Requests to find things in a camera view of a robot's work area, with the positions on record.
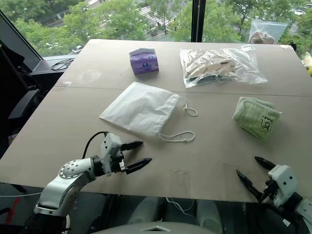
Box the green cloth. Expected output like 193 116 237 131
232 96 283 143

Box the black box-shaped device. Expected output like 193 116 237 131
8 88 49 120

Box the black window post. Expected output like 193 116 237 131
191 0 204 42

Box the white drawstring bag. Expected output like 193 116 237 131
98 81 198 143

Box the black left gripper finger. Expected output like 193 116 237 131
126 157 153 175
121 140 144 151

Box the thin white cord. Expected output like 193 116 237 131
0 192 42 198

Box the yellow object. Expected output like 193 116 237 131
301 51 312 77

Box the purple tissue pack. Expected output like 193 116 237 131
128 46 160 75

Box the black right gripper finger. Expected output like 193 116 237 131
236 170 263 201
254 156 276 172

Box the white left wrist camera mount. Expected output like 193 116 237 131
99 133 124 176

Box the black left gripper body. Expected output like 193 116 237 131
113 145 129 175

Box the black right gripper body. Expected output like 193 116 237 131
258 178 275 203

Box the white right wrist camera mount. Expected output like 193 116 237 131
267 164 300 207

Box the thin white cable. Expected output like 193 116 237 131
165 196 198 225

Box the clear bag of wooden pieces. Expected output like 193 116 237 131
179 44 269 89

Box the clear plastic bag with contents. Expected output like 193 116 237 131
249 19 289 45

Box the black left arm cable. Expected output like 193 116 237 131
82 131 109 159

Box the coiled black cable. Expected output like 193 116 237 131
50 58 74 72

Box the grey rounded shape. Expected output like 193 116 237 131
195 199 223 233

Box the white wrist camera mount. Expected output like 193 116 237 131
99 133 124 176
267 164 300 207

